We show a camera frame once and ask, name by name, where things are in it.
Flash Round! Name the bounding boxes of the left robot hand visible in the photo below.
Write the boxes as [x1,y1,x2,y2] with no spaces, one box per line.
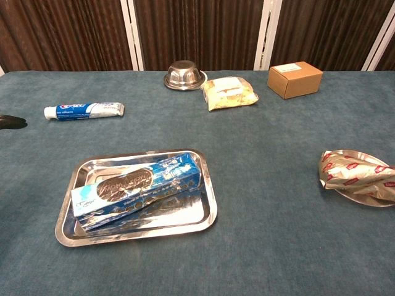
[0,114,28,131]

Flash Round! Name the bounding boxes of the round steel plate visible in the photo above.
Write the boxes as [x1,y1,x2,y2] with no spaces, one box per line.
[320,149,395,208]

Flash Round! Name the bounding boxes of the upturned steel bowl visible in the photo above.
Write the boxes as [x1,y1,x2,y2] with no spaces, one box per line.
[163,60,208,91]

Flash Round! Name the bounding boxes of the yellow snack packet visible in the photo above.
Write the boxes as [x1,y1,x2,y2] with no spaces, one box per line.
[202,76,259,112]

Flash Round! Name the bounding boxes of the blue cookie box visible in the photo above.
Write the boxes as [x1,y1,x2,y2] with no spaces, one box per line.
[70,153,203,232]

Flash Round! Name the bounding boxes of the blue felt table cover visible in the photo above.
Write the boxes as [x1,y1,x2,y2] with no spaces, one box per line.
[0,70,395,296]

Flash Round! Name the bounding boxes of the brown cardboard box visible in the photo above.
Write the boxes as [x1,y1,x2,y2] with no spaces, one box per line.
[267,60,324,100]

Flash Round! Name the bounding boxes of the rectangular steel tray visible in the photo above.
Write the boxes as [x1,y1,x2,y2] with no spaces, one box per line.
[54,149,218,248]

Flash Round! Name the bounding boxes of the silver red snack bag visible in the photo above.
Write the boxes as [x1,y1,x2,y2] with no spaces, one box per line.
[320,150,395,201]

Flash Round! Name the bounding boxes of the blue white toothpaste tube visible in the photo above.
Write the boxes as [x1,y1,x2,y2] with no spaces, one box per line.
[43,102,125,121]

